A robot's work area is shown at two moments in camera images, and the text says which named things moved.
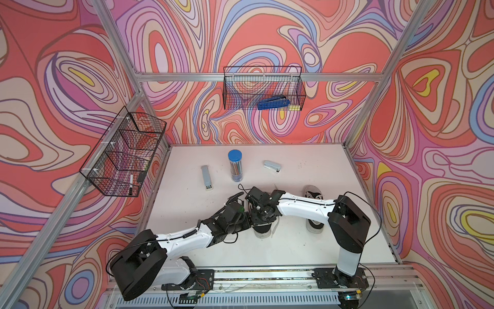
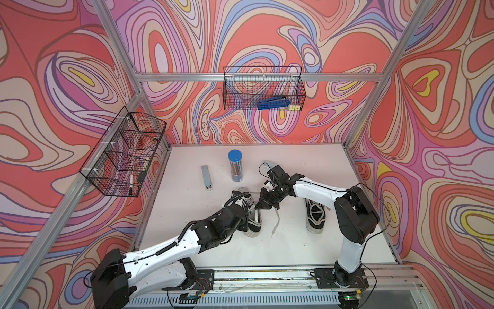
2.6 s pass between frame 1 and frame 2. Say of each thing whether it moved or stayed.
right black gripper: moved
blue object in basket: stayed
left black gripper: stayed
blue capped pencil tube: stayed
